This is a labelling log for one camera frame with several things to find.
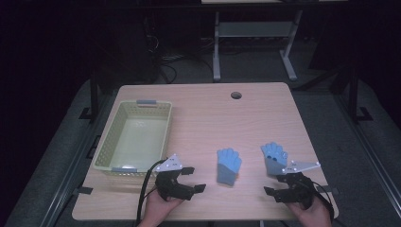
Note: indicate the person's left hand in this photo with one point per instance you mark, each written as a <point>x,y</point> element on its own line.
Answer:
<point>157,209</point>

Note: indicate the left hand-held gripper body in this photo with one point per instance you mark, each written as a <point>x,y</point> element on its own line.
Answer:
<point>168,186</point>

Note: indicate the pale yellow plastic basket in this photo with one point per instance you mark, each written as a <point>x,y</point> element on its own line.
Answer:
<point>138,142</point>

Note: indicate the white metal table frame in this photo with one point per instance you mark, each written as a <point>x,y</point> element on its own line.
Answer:
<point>252,29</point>

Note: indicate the person's right hand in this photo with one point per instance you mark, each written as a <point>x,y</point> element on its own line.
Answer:
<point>312,217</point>

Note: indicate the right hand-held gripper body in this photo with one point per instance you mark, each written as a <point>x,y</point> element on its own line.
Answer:
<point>296,190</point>

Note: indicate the blue and grey glove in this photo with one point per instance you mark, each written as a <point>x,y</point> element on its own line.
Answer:
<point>272,154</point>
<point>228,167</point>

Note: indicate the black tape strip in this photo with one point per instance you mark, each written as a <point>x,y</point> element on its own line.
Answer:
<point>332,189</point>
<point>82,190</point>

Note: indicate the grey metal floor rail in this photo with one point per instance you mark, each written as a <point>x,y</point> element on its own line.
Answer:
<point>71,176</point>
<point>375,170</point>

